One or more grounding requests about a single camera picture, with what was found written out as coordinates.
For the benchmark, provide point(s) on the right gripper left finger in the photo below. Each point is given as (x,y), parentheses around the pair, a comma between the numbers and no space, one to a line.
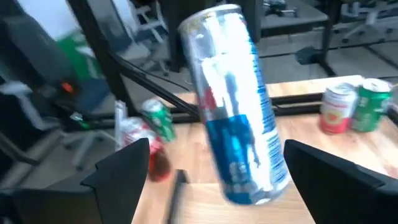
(118,186)

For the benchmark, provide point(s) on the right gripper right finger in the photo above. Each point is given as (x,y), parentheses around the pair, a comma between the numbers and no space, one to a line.
(335,193)

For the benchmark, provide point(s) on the black office chair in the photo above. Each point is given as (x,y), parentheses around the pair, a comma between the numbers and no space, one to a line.
(34,53)

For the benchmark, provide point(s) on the white office chair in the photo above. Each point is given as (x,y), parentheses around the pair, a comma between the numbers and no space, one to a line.
(367,21)

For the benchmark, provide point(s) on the black aluminium rig frame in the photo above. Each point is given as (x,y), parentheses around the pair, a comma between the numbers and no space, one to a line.
(93,53)

